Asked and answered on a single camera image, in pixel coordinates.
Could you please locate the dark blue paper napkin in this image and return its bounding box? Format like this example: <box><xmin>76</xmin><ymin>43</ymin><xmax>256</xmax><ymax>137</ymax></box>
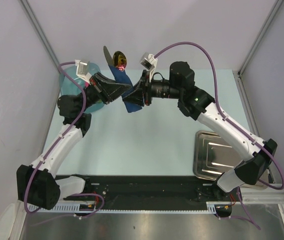
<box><xmin>109</xmin><ymin>65</ymin><xmax>142</xmax><ymax>113</ymax></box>

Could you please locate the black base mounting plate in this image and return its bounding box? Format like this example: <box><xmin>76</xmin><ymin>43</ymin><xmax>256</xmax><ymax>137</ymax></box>
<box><xmin>66</xmin><ymin>175</ymin><xmax>239</xmax><ymax>212</ymax></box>

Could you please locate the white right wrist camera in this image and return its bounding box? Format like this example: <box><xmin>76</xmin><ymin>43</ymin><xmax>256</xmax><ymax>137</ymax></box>
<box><xmin>140</xmin><ymin>52</ymin><xmax>158</xmax><ymax>81</ymax></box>

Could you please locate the aluminium rail frame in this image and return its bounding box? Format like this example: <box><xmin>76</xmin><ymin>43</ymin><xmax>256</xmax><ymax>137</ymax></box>
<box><xmin>21</xmin><ymin>99</ymin><xmax>284</xmax><ymax>240</ymax></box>

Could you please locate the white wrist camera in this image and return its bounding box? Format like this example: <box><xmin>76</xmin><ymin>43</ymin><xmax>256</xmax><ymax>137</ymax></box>
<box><xmin>75</xmin><ymin>59</ymin><xmax>92</xmax><ymax>84</ymax></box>
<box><xmin>140</xmin><ymin>52</ymin><xmax>158</xmax><ymax>81</ymax></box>

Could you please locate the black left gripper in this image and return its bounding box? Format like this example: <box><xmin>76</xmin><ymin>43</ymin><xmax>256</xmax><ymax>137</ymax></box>
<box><xmin>77</xmin><ymin>72</ymin><xmax>131</xmax><ymax>114</ymax></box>

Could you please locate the translucent blue plastic bin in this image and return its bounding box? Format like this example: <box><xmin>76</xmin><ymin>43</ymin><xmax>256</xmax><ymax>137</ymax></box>
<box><xmin>59</xmin><ymin>62</ymin><xmax>104</xmax><ymax>114</ymax></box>

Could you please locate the ornate silver table knife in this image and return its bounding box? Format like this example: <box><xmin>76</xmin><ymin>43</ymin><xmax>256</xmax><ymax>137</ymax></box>
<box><xmin>103</xmin><ymin>45</ymin><xmax>114</xmax><ymax>67</ymax></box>

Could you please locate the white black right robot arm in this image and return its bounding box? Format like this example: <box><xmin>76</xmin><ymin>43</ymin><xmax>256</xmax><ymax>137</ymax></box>
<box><xmin>123</xmin><ymin>61</ymin><xmax>277</xmax><ymax>201</ymax></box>

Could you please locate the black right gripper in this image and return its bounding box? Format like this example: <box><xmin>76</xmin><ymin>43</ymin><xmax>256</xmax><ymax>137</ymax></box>
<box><xmin>122</xmin><ymin>70</ymin><xmax>182</xmax><ymax>108</ymax></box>

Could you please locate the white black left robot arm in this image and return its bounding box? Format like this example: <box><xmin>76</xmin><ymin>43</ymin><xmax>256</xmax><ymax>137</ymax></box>
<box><xmin>17</xmin><ymin>72</ymin><xmax>131</xmax><ymax>213</ymax></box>

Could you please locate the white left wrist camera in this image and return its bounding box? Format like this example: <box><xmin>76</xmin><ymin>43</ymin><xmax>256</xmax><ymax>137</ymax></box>
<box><xmin>75</xmin><ymin>59</ymin><xmax>92</xmax><ymax>84</ymax></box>

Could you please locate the stainless steel tray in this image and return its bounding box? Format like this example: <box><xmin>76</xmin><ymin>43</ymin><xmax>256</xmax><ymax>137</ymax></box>
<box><xmin>193</xmin><ymin>130</ymin><xmax>266</xmax><ymax>192</ymax></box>

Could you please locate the light blue cable duct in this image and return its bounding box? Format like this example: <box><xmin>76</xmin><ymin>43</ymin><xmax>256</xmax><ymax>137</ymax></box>
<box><xmin>38</xmin><ymin>202</ymin><xmax>216</xmax><ymax>215</ymax></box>

